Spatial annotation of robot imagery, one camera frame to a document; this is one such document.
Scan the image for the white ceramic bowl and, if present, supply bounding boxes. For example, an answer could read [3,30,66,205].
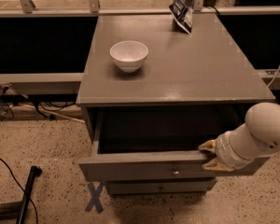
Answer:
[109,40,148,73]

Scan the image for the black stand leg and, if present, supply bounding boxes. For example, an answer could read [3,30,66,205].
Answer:
[0,166,42,224]

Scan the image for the cable bundle under rail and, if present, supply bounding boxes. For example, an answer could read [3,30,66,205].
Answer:
[0,84,85,124]

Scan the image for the black floor cable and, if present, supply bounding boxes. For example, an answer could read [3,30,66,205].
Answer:
[0,150,39,224]

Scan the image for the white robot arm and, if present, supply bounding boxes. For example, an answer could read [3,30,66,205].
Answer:
[198,103,280,172]

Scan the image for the white cable at right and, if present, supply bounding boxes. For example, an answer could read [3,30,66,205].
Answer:
[266,49,280,89]

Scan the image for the grey top drawer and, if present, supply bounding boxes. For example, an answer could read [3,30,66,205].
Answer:
[78,108,269,182]

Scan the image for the blue tape cross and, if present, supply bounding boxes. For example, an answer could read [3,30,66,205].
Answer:
[85,182,105,214]

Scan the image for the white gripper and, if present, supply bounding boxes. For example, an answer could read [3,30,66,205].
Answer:
[198,132,254,172]

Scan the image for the blue white snack bag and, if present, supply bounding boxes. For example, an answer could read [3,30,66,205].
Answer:
[169,0,193,34]

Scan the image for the grey drawer cabinet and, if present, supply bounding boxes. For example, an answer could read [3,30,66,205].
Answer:
[76,13,276,197]

